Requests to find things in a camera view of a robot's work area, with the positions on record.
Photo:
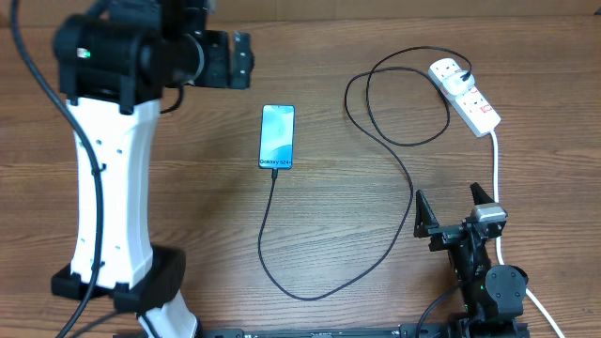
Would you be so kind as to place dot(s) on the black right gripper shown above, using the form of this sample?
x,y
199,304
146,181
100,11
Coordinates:
x,y
445,235

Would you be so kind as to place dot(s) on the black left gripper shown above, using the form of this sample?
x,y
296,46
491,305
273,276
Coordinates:
x,y
223,75

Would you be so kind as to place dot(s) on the Samsung Galaxy smartphone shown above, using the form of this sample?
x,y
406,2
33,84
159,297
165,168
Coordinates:
x,y
277,137

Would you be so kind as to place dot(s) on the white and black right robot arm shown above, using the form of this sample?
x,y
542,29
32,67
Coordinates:
x,y
493,295

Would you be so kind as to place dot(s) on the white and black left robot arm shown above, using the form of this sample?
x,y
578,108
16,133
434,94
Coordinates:
x,y
113,72

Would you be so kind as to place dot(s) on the white charger plug adapter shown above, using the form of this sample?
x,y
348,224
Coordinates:
x,y
458,83

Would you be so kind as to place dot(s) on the white power strip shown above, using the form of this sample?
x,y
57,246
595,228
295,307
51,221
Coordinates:
x,y
472,106

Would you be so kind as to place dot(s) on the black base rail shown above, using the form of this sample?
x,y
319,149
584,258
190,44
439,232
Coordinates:
x,y
403,331

